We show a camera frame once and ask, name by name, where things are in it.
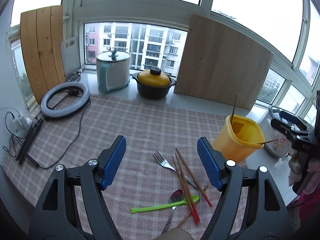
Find short red chopstick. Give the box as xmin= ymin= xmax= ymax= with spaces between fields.
xmin=177 ymin=185 xmax=209 ymax=228

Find green plastic spoon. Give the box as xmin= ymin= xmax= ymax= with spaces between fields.
xmin=130 ymin=198 xmax=188 ymax=214

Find silver metal spoon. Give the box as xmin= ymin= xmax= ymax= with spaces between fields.
xmin=161 ymin=189 xmax=184 ymax=234

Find brown red chopstick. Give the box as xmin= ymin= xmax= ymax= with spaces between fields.
xmin=230 ymin=93 xmax=238 ymax=125

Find silver metal fork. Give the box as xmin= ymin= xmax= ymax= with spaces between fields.
xmin=153 ymin=151 xmax=197 ymax=188

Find red wooden chopstick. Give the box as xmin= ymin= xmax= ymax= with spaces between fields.
xmin=172 ymin=156 xmax=200 ymax=225

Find right hand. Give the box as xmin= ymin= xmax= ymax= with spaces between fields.
xmin=287 ymin=149 xmax=320 ymax=188

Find left hand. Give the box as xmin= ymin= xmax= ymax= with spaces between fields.
xmin=153 ymin=228 xmax=194 ymax=240

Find white floral slow cooker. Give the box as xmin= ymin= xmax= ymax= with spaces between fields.
xmin=258 ymin=106 xmax=291 ymax=161

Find yellow plastic utensil container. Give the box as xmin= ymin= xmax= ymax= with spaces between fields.
xmin=212 ymin=115 xmax=265 ymax=163

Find pink plaid tablecloth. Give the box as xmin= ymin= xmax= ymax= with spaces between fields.
xmin=2 ymin=93 xmax=251 ymax=240

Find pink jacket sleeve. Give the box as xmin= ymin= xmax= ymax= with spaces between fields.
xmin=299 ymin=189 xmax=319 ymax=224

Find large light wooden board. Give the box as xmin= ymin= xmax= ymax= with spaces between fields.
xmin=174 ymin=15 xmax=273 ymax=110

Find black pot yellow lid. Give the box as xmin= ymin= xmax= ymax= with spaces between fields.
xmin=132 ymin=67 xmax=176 ymax=100

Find black scissors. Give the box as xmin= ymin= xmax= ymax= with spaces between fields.
xmin=66 ymin=69 xmax=82 ymax=82

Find white teal electric cooker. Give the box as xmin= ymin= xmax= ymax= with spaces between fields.
xmin=96 ymin=50 xmax=131 ymax=93

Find white power adapter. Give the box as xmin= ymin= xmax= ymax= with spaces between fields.
xmin=13 ymin=116 xmax=32 ymax=138

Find white plastic cutting board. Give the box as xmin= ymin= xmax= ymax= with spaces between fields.
xmin=60 ymin=36 xmax=81 ymax=79

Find pine wooden board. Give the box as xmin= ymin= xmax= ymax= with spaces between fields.
xmin=20 ymin=5 xmax=66 ymax=104

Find black ring light cable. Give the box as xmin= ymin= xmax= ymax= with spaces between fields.
xmin=37 ymin=100 xmax=91 ymax=170

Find white ring light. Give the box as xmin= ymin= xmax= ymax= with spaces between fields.
xmin=41 ymin=82 xmax=90 ymax=119

